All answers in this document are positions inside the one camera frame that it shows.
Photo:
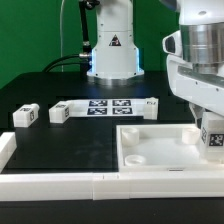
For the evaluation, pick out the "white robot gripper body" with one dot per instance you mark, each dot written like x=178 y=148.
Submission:
x=204 y=90

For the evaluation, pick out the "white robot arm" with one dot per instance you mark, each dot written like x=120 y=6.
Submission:
x=195 y=53

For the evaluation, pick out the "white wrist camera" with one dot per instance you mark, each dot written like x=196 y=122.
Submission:
x=172 y=44

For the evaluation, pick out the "white square tabletop part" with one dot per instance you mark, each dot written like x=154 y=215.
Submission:
x=169 y=147

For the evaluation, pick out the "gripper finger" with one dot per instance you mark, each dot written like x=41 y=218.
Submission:
x=197 y=112

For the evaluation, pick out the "white marker base plate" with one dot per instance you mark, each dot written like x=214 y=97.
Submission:
x=106 y=107

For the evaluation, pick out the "white U-shaped obstacle fence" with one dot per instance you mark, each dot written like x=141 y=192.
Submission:
x=100 y=186

